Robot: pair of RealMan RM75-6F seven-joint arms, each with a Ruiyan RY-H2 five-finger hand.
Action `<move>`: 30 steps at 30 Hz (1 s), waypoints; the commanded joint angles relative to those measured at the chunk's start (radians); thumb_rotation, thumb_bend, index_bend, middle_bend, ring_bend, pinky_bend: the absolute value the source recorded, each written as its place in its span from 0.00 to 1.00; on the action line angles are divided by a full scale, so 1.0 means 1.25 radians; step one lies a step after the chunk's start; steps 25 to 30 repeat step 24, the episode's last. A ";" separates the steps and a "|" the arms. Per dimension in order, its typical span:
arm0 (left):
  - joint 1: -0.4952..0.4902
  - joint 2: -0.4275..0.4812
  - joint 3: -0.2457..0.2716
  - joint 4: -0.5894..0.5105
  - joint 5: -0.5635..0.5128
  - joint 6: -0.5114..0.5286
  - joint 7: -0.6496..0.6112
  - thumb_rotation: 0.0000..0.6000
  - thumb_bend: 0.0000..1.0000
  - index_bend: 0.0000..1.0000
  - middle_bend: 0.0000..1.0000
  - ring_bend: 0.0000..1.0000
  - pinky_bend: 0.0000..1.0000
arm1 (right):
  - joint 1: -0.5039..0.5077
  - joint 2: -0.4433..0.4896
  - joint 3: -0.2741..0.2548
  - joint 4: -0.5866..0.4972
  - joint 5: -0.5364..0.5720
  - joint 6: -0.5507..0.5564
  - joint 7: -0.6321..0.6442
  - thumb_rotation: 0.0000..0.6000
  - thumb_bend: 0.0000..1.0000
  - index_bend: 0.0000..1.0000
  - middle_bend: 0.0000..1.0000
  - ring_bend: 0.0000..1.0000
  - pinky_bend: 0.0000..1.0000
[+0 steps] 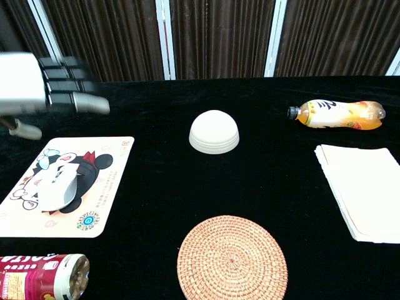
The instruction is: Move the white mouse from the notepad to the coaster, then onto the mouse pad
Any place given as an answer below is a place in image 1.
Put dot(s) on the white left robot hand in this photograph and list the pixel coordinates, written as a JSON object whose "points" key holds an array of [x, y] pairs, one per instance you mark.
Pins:
{"points": [[18, 81]]}

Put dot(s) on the white computer mouse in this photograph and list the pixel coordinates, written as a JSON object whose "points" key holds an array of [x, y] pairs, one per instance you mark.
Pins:
{"points": [[54, 187]]}

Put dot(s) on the cartoon mouse pad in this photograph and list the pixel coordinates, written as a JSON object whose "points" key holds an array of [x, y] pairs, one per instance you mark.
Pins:
{"points": [[106, 193]]}

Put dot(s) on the dark brown curtain panel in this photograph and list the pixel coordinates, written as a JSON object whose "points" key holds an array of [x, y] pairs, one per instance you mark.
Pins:
{"points": [[222, 40], [109, 40], [18, 28], [337, 37]]}

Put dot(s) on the black velvet tablecloth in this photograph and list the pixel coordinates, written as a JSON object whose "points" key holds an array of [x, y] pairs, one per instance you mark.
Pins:
{"points": [[156, 175]]}

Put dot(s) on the red snack can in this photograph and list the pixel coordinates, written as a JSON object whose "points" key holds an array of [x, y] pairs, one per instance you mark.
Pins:
{"points": [[34, 278]]}

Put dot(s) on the white upside-down bowl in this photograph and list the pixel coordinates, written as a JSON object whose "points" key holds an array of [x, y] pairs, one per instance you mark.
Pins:
{"points": [[214, 131]]}

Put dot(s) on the round woven rattan coaster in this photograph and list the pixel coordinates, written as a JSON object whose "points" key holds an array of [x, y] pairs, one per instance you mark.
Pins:
{"points": [[231, 259]]}

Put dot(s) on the orange drink bottle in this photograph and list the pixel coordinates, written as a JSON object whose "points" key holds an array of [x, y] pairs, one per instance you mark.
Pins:
{"points": [[337, 114]]}

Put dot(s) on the white metal frame post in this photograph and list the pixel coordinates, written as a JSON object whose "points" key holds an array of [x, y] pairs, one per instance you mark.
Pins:
{"points": [[394, 64], [275, 40], [165, 40], [47, 31]]}

